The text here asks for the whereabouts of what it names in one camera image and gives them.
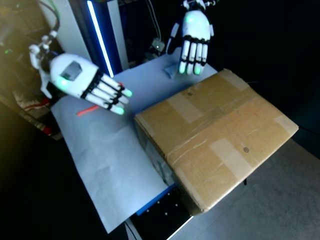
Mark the brown cardboard box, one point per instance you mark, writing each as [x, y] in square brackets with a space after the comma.
[215, 135]

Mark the blue plastic packet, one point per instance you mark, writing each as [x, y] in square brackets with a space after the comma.
[171, 71]

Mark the white paper sheet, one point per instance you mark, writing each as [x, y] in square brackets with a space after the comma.
[105, 155]

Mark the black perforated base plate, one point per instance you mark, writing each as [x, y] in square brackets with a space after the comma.
[162, 212]

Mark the white power adapter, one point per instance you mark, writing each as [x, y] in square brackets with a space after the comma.
[157, 45]

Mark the red white cloth bundle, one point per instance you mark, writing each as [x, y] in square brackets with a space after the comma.
[30, 102]

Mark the white robot body column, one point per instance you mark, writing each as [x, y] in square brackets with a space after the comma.
[75, 30]

